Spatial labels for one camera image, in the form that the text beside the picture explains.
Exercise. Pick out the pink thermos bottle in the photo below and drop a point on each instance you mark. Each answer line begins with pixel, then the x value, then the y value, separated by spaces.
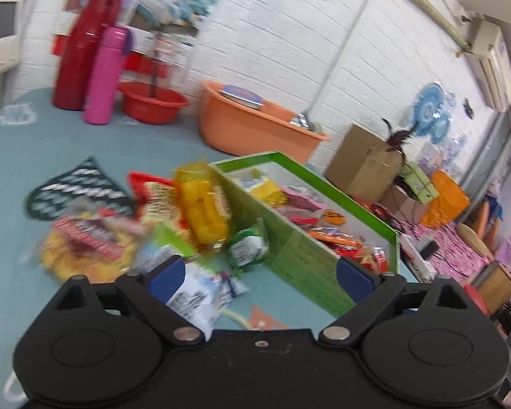
pixel 104 81

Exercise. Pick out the beige old monitor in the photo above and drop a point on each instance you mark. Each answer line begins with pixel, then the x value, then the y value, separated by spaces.
pixel 0 34

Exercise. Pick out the beige air conditioner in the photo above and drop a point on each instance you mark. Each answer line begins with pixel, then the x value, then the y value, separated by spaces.
pixel 492 59

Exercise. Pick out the brown wooden box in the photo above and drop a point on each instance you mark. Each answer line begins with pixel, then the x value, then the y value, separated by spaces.
pixel 498 289

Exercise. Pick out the green cardboard box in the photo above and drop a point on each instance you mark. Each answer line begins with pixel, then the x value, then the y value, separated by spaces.
pixel 298 264

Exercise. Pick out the woven straw fan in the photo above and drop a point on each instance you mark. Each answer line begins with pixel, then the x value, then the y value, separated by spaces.
pixel 475 238

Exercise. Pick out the white power strip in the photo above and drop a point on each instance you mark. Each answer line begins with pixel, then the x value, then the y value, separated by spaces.
pixel 417 264

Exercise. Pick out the red biscuit snack bag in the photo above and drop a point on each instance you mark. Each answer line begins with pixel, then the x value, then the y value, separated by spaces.
pixel 153 196

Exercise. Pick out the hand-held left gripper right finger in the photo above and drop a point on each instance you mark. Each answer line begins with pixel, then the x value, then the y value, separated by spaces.
pixel 355 279

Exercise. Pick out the clear yellow chips packet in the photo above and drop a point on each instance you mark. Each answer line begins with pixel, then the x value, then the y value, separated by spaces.
pixel 204 208

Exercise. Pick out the small tan cardboard box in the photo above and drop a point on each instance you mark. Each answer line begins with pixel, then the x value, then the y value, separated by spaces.
pixel 404 206

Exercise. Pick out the shiny metal utensil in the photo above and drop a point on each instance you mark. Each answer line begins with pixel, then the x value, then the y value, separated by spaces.
pixel 304 121

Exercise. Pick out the red plastic object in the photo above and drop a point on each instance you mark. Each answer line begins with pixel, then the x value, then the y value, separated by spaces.
pixel 477 300

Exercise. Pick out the orange bag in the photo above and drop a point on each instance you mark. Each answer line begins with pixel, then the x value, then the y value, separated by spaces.
pixel 445 198

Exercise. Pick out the grey window frame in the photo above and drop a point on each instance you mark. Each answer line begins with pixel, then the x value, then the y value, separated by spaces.
pixel 489 153

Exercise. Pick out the orange plastic tub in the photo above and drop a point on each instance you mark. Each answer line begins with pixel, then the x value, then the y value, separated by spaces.
pixel 247 132

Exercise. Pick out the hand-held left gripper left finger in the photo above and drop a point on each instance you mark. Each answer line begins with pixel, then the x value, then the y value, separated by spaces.
pixel 168 279

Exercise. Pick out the pile of assorted snack packets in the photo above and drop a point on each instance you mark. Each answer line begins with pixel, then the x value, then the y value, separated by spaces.
pixel 89 238

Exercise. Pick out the large red thermos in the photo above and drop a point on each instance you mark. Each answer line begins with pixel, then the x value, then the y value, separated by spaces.
pixel 81 59

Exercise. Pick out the small pale green box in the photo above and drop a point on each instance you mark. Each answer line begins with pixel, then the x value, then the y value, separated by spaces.
pixel 419 183

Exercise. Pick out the white wall pipe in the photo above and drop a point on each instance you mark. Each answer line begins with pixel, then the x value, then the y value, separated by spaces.
pixel 343 47

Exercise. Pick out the red plastic basin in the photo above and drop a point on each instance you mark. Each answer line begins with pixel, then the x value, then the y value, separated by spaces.
pixel 149 108

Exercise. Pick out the large blue paper fan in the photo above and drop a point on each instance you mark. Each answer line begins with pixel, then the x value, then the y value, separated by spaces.
pixel 426 108

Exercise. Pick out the white printed snack pouch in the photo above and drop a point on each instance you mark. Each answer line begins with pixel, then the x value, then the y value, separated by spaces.
pixel 196 302

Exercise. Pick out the blue round lid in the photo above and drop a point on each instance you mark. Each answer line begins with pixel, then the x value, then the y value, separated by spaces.
pixel 242 96

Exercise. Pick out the black wall decoration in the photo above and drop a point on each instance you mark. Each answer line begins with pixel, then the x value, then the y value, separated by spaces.
pixel 468 107

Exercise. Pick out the small green snack pouch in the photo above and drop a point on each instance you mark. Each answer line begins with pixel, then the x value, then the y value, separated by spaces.
pixel 247 247

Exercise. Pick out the dark red dried plant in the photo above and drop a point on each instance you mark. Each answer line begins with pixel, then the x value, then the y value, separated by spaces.
pixel 398 138

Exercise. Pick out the pale floral wall decoration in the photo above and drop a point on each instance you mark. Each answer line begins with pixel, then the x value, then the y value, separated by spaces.
pixel 445 151

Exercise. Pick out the beige ceiling pipe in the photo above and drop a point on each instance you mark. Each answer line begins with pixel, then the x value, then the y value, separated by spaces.
pixel 426 4

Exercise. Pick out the small blue paper fan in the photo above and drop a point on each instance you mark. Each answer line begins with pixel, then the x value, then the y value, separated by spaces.
pixel 442 128

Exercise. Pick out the dark brown stick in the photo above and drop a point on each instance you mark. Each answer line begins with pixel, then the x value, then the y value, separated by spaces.
pixel 154 68

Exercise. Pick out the small black device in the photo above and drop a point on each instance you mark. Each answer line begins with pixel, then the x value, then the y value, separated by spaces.
pixel 429 250

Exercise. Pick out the large brown cardboard box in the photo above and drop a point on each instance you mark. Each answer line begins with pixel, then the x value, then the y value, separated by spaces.
pixel 360 166

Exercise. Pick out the pink floral cloth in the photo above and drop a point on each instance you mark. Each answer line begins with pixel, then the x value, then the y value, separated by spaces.
pixel 451 255

